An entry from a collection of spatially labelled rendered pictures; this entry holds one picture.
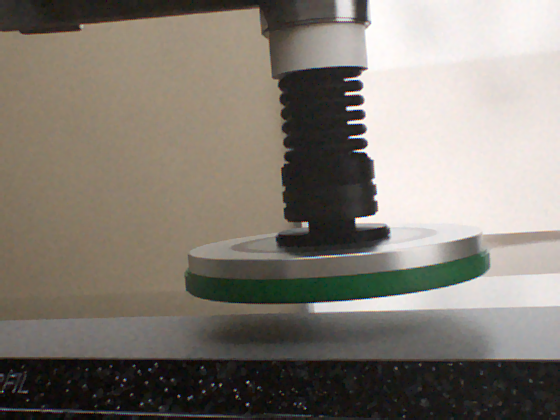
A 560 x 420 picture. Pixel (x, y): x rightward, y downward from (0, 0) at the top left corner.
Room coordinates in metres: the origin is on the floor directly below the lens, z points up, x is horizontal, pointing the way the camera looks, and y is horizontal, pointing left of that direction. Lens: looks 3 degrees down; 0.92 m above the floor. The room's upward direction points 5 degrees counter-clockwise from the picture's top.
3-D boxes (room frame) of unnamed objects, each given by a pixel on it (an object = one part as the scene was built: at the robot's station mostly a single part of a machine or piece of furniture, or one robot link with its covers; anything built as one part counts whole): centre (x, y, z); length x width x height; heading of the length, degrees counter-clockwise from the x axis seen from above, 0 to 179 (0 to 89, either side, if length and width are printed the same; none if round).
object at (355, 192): (0.57, -0.04, 0.89); 0.07 x 0.07 x 0.01
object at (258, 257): (0.57, -0.04, 0.85); 0.21 x 0.21 x 0.01
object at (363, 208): (0.57, -0.04, 0.88); 0.07 x 0.07 x 0.01
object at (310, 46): (0.57, -0.04, 1.00); 0.07 x 0.07 x 0.04
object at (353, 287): (0.57, -0.04, 0.85); 0.22 x 0.22 x 0.04
